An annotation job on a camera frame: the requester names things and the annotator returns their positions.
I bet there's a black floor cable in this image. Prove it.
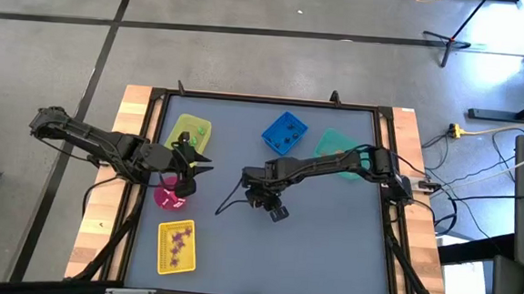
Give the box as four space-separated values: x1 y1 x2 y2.
448 189 524 208

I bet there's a black tripod stand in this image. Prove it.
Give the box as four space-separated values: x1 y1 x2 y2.
420 0 489 71

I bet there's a translucent teal plastic bin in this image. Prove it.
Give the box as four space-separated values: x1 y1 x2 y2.
312 127 376 183

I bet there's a black desk foot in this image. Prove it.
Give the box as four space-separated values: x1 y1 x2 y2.
467 84 524 124

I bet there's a translucent yellow-green plastic bin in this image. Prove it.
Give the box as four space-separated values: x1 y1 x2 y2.
162 112 214 170

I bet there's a wooden table side board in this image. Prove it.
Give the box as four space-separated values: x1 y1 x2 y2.
63 80 156 285
379 106 460 294

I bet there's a white paper sheet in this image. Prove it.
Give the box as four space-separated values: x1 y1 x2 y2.
442 260 491 294

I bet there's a pink round plastic bowl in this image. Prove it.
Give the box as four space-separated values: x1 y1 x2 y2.
152 174 192 214

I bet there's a cream cable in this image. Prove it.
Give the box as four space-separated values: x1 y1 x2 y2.
460 111 524 139

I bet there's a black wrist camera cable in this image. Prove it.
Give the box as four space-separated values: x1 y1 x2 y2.
149 170 188 194
214 176 261 219

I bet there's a blue plastic basket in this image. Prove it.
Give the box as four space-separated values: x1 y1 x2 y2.
259 109 310 159

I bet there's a black table frame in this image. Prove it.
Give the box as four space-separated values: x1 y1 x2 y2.
66 75 460 294

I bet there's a yellow perforated plastic basket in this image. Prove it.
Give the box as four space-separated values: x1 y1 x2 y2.
155 218 200 279

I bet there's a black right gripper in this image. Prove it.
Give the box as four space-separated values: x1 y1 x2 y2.
243 187 292 224

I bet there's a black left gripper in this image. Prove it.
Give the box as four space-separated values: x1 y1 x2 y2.
168 141 217 182

